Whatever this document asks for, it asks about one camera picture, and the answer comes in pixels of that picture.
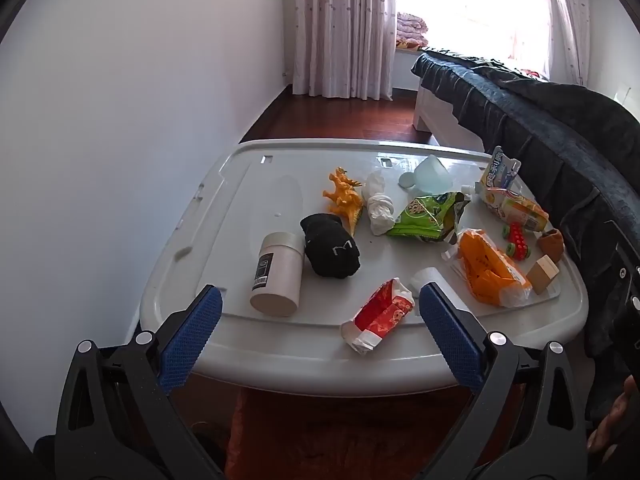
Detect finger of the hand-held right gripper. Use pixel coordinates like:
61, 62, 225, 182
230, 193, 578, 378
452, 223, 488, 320
607, 222, 640, 356

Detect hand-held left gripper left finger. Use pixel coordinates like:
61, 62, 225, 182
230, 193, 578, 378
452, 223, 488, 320
54, 284, 224, 480

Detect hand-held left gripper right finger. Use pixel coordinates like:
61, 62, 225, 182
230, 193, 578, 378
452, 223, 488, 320
419, 281, 589, 480

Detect red and white wrapper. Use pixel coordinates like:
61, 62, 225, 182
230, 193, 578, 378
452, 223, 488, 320
341, 277, 416, 356

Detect wooden block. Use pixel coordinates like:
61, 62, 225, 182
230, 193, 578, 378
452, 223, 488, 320
526, 254, 561, 295

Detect light blue silicone cup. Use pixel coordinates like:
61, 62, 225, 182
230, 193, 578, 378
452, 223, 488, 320
398, 154, 453, 195

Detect person's right hand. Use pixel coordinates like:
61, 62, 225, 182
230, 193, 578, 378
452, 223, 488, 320
586, 374, 640, 456

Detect orange plastic wrapper bag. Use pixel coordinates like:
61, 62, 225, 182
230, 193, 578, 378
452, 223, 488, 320
441, 228, 534, 308

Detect orange sock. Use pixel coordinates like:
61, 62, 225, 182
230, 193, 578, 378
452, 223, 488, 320
537, 228, 566, 263

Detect white cylindrical canister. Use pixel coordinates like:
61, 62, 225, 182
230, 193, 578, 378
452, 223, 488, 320
249, 231, 306, 318

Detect red toy block car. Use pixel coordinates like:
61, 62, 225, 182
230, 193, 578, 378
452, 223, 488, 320
502, 222, 531, 262

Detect green snack bag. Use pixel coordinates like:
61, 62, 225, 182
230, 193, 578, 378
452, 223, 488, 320
386, 191, 471, 245

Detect orange juice pouch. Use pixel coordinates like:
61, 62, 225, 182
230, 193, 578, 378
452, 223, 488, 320
461, 183, 551, 233

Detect crumpled white tissue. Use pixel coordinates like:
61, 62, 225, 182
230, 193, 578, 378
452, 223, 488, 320
367, 192, 399, 237

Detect black sock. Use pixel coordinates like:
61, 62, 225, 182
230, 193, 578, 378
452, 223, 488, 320
300, 213, 362, 279

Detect white plastic storage box lid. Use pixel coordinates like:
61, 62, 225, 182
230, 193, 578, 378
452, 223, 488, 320
140, 138, 590, 398

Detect blue and white drink carton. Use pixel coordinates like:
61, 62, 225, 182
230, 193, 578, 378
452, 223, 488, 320
479, 146, 522, 192

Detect orange toy dinosaur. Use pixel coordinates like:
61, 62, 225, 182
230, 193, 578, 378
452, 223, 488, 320
322, 166, 364, 237

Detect pink patterned curtain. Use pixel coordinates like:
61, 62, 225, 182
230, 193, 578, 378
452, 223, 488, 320
291, 0, 398, 101
545, 0, 593, 86

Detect folded pink quilts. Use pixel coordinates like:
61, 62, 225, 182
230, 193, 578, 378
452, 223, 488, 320
396, 11, 431, 51

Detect white bed frame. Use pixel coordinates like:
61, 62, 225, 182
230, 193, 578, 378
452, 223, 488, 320
414, 85, 486, 153

